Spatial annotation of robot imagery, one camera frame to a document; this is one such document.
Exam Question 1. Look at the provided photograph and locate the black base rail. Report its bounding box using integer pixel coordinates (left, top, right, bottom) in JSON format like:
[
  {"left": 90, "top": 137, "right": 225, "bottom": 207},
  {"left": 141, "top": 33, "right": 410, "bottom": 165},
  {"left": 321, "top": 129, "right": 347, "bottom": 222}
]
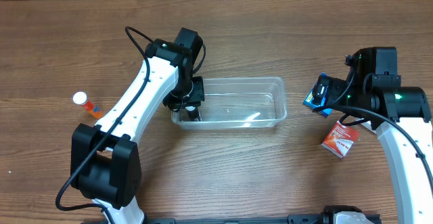
[{"left": 141, "top": 213, "right": 382, "bottom": 224}]

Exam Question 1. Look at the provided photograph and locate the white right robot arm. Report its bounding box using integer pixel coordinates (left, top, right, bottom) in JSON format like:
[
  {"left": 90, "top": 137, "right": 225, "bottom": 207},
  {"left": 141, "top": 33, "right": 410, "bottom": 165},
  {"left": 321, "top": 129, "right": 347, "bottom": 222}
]
[{"left": 312, "top": 47, "right": 432, "bottom": 223}]

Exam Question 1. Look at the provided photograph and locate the black bottle white cap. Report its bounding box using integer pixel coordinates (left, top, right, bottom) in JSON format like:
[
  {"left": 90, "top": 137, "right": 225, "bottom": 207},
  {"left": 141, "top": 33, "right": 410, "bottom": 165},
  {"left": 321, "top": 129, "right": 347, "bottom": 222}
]
[{"left": 185, "top": 106, "right": 202, "bottom": 121}]

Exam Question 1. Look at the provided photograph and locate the red white small box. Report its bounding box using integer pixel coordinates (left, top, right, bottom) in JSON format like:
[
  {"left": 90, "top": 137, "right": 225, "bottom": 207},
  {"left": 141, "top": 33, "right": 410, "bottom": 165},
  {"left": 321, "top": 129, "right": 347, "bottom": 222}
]
[{"left": 321, "top": 121, "right": 359, "bottom": 158}]

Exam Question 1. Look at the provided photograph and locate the clear plastic container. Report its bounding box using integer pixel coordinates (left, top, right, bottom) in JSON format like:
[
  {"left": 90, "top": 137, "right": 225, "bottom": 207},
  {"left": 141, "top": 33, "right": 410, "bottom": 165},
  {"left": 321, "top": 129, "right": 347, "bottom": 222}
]
[{"left": 171, "top": 76, "right": 288, "bottom": 130}]

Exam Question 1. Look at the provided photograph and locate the blue small box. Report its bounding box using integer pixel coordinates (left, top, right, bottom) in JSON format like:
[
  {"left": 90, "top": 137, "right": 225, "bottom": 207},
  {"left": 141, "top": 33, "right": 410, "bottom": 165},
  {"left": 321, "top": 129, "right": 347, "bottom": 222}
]
[{"left": 303, "top": 73, "right": 330, "bottom": 109}]

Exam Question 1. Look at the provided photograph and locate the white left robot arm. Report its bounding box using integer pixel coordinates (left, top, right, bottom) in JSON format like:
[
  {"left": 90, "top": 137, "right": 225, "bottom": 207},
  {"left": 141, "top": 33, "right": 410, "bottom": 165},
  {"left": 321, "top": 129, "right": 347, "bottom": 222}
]
[{"left": 55, "top": 28, "right": 206, "bottom": 223}]

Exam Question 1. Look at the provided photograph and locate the orange bottle white cap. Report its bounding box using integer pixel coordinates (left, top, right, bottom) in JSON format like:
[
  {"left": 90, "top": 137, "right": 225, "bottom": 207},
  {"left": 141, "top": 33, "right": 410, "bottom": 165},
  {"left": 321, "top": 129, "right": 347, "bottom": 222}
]
[{"left": 72, "top": 91, "right": 103, "bottom": 119}]

